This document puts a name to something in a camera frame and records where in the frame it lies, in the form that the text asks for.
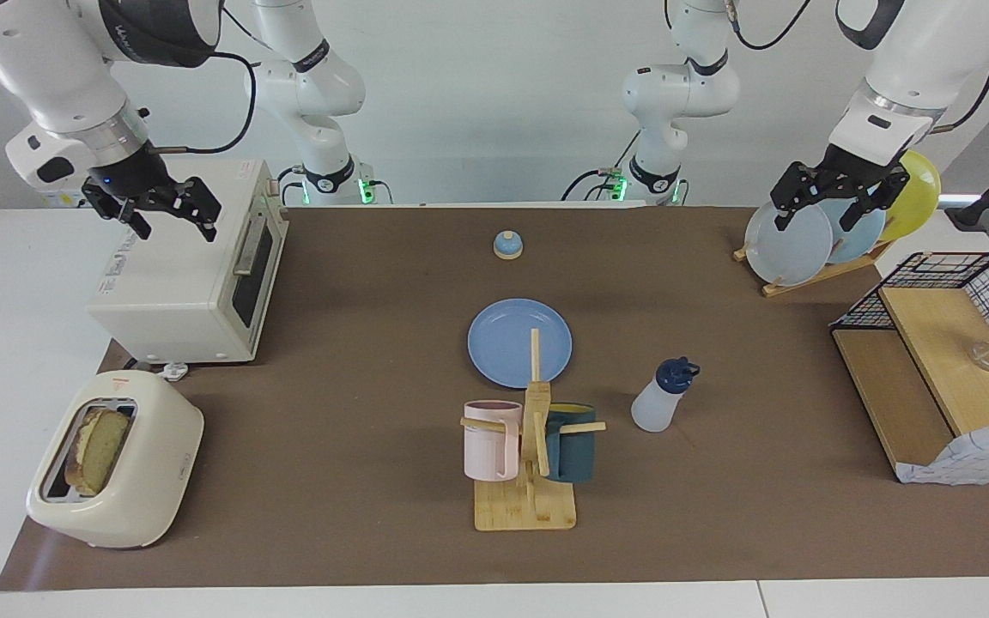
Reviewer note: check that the white wall socket box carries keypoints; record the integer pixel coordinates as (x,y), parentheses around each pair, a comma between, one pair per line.
(61,199)

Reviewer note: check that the pale grey plate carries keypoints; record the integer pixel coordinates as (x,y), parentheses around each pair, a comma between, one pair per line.
(791,249)

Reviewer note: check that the white patterned cloth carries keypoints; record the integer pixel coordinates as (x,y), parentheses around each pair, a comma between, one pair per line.
(975,455)

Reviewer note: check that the cream two-slot toaster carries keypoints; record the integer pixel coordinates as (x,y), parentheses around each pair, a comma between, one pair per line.
(147,481)

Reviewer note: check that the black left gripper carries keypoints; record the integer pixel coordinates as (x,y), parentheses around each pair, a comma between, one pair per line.
(855,176)

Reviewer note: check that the white bottle with blue cap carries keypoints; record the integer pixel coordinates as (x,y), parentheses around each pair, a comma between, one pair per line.
(653,408)

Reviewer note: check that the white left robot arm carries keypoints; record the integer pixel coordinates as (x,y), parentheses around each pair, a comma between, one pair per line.
(924,51)

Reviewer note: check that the blue round plate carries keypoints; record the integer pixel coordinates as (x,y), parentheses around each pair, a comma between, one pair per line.
(503,343)

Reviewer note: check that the small blue call bell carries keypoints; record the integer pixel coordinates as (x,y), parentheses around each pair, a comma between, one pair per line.
(507,246)

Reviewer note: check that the wooden plate rack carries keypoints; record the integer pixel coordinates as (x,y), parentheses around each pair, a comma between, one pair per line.
(803,284)

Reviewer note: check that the pink ribbed mug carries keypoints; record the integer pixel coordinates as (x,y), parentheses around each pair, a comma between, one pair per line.
(486,446)

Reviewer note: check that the wooden shelf unit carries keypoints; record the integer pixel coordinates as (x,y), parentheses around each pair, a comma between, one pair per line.
(932,343)

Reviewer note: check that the wooden mug tree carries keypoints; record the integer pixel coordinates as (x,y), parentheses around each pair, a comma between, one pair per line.
(524,511)

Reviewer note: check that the toasted bread slice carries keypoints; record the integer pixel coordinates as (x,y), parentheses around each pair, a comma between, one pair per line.
(100,451)

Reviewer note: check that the brown table mat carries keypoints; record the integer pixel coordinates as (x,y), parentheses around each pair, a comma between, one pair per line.
(331,429)

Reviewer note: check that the yellow plate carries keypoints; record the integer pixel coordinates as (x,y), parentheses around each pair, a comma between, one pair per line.
(922,202)

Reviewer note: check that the light blue plate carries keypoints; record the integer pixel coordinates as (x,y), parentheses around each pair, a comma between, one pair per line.
(864,239)

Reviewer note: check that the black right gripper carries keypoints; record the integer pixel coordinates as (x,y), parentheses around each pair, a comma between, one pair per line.
(138,176)

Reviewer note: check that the dark teal mug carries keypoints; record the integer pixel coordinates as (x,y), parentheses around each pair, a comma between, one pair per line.
(576,451)

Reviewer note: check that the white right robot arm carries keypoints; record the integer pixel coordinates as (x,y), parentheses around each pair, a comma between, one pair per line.
(48,60)

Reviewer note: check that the white toaster oven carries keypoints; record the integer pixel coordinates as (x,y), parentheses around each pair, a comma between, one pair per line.
(185,283)

